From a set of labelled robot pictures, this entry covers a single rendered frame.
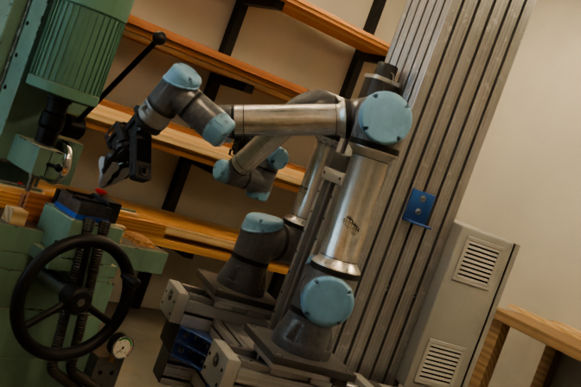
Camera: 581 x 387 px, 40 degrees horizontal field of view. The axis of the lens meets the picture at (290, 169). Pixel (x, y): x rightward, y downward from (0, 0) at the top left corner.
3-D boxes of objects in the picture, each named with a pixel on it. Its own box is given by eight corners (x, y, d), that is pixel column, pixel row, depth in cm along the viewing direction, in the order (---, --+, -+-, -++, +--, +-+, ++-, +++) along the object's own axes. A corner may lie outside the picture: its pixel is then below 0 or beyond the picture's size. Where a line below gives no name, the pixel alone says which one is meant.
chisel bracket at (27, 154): (28, 180, 190) (40, 147, 190) (3, 165, 200) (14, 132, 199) (55, 187, 195) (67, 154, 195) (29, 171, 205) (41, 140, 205)
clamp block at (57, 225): (57, 257, 177) (71, 218, 176) (30, 237, 186) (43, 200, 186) (112, 266, 187) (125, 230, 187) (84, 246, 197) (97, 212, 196)
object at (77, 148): (41, 179, 214) (55, 136, 214) (28, 172, 219) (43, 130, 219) (71, 187, 221) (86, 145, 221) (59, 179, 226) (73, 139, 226)
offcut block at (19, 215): (15, 220, 183) (21, 206, 183) (24, 226, 181) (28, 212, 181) (1, 218, 180) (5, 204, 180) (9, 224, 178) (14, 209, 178)
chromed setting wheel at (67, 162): (54, 189, 209) (70, 144, 208) (33, 175, 217) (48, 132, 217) (65, 191, 211) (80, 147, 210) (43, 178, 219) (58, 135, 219)
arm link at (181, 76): (199, 89, 174) (169, 62, 174) (169, 124, 178) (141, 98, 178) (210, 81, 181) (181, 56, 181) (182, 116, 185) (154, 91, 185)
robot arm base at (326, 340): (314, 343, 206) (328, 307, 206) (338, 366, 192) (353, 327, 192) (262, 330, 200) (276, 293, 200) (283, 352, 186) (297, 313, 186)
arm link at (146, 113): (179, 122, 182) (150, 112, 176) (167, 136, 184) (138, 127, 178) (168, 100, 187) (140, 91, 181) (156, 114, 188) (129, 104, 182)
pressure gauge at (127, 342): (105, 365, 198) (117, 335, 197) (98, 359, 200) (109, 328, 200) (126, 367, 202) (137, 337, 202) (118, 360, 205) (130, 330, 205)
